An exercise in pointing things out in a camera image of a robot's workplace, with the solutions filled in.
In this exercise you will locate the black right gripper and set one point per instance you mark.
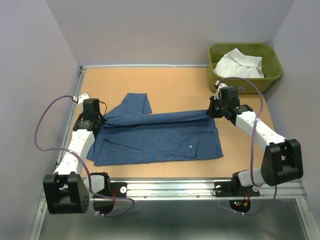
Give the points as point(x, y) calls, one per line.
point(211, 112)

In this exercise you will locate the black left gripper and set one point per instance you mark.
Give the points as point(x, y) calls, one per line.
point(102, 119)

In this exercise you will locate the blue plaid long sleeve shirt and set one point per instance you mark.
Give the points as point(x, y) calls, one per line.
point(133, 134)

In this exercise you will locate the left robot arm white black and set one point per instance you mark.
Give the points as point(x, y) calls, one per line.
point(65, 190)

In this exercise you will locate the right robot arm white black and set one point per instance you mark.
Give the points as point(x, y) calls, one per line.
point(282, 158)

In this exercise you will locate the white cloth in bin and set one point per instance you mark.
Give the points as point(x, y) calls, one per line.
point(236, 64)

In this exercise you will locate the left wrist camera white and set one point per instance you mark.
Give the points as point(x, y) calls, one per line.
point(80, 99)

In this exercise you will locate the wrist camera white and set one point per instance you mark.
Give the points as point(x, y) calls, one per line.
point(219, 85)
point(80, 99)

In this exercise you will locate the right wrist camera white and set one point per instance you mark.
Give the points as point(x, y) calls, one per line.
point(219, 85)

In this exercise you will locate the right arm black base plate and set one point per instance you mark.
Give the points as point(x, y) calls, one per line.
point(240, 195)

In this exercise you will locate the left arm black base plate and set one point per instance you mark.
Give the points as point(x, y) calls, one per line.
point(111, 207)

